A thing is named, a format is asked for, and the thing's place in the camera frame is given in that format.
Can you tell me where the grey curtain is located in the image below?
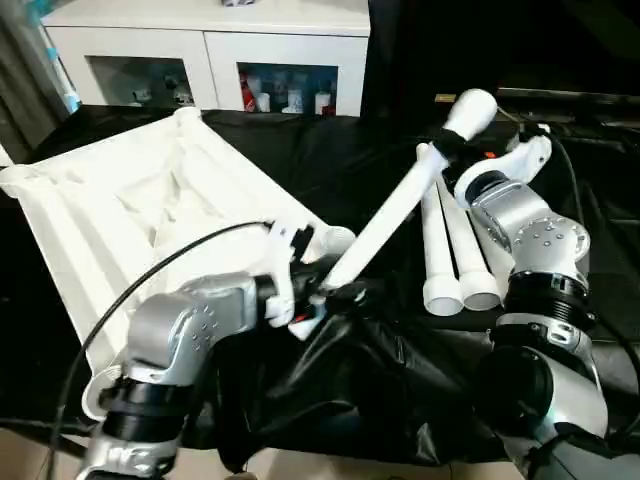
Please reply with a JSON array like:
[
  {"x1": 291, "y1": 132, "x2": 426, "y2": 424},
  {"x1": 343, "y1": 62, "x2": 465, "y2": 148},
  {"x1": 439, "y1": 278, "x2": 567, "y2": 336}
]
[{"x1": 0, "y1": 0, "x2": 76, "y2": 136}]

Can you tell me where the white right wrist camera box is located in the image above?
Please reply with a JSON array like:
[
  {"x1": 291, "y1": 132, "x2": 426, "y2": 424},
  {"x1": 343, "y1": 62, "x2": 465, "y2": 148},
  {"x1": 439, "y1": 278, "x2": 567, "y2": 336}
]
[{"x1": 488, "y1": 125, "x2": 554, "y2": 189}]

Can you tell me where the black mat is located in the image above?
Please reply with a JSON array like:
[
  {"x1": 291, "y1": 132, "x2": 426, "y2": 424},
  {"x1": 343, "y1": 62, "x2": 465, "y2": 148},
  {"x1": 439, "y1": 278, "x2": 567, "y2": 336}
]
[{"x1": 0, "y1": 100, "x2": 640, "y2": 471}]

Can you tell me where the silver metal rail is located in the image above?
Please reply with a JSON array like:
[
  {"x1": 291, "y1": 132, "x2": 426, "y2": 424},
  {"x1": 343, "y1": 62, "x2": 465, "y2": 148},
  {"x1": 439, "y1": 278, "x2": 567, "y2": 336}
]
[{"x1": 497, "y1": 86, "x2": 640, "y2": 109}]

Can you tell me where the white cabinet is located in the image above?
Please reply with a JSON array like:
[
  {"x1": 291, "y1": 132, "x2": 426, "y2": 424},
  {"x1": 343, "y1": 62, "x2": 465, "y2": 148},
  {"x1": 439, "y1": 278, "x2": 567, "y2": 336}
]
[{"x1": 42, "y1": 0, "x2": 371, "y2": 116}]

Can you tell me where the white plastic table top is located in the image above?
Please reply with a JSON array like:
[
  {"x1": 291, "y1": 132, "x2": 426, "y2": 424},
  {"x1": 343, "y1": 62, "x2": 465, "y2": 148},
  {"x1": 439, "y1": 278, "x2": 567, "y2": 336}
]
[{"x1": 0, "y1": 107, "x2": 357, "y2": 421}]

